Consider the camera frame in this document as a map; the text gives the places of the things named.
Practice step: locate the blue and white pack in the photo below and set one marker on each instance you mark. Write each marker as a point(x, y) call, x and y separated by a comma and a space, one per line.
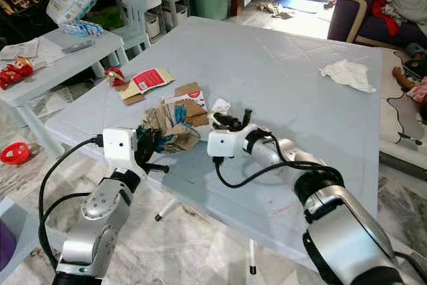
point(83, 29)

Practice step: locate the crumpled brown paper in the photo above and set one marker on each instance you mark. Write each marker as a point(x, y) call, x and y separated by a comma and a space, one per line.
point(180, 133)

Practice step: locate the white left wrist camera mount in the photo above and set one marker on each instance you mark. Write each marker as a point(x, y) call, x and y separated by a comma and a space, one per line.
point(120, 146)

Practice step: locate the pale blue plastic folding table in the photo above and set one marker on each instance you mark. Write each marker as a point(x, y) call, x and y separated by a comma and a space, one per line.
point(273, 51)

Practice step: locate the printed torn cardboard box piece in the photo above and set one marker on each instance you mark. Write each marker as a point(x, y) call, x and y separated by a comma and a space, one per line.
point(190, 98)

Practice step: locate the crumpled white tissue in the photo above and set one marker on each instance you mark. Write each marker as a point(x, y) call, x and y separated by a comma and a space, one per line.
point(350, 75)

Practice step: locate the child in pink shirt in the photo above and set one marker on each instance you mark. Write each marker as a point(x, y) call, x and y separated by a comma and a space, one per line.
point(415, 86)

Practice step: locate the pale blue plastic stool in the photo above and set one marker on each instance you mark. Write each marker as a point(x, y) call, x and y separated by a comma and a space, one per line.
point(33, 238)

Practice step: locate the crumpled beige floor cloth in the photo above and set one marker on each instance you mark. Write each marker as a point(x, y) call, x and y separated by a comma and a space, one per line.
point(275, 10)

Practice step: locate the pale green child chair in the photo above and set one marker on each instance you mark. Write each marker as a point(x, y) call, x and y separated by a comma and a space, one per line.
point(133, 1)

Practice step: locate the cardboard piece with red label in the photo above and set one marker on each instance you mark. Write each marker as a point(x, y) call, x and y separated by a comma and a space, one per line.
point(150, 80)

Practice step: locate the small pale blue table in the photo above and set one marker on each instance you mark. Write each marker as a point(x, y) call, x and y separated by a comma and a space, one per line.
point(53, 75)

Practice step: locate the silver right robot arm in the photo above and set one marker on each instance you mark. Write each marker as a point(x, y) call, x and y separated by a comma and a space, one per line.
point(347, 231)

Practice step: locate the blue door mat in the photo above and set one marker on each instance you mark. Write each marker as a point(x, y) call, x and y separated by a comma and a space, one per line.
point(299, 3)

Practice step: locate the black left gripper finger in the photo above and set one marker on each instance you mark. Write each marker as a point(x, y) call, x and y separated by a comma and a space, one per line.
point(159, 167)
point(152, 139)

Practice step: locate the red round plastic toy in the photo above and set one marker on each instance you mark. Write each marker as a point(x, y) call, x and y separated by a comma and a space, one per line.
point(15, 153)

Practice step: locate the purple rounded object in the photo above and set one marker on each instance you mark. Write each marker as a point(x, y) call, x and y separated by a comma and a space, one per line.
point(8, 251)

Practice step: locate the red plastic wrapper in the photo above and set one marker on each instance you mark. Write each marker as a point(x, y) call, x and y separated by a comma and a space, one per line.
point(115, 77)

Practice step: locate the grey clothes pile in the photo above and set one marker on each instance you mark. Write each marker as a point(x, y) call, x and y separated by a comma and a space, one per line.
point(412, 3)

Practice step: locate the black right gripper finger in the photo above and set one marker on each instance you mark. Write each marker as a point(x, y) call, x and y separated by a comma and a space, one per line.
point(219, 121)
point(248, 117)

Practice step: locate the blue plastic wrapper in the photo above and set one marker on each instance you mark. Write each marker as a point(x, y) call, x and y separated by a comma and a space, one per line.
point(165, 142)

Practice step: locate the red cloth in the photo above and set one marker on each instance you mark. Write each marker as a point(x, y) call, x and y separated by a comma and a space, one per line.
point(383, 18)

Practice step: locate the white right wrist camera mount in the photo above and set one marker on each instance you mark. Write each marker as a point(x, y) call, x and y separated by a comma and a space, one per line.
point(230, 145)

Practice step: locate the white floor mattress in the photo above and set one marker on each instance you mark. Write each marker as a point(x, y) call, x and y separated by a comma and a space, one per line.
point(403, 121)

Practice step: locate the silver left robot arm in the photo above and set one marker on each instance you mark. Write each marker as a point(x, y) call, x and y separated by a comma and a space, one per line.
point(93, 231)

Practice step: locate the red snack packet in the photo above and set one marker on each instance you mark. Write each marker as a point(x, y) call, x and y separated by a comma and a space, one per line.
point(15, 75)

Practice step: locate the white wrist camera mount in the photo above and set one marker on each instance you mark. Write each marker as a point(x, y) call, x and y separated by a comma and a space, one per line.
point(120, 146)
point(230, 145)

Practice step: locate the purple armchair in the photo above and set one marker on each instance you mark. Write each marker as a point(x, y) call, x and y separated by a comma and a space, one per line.
point(353, 25)

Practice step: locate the white printed paper sheets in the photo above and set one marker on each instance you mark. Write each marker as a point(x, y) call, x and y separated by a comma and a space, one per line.
point(30, 51)

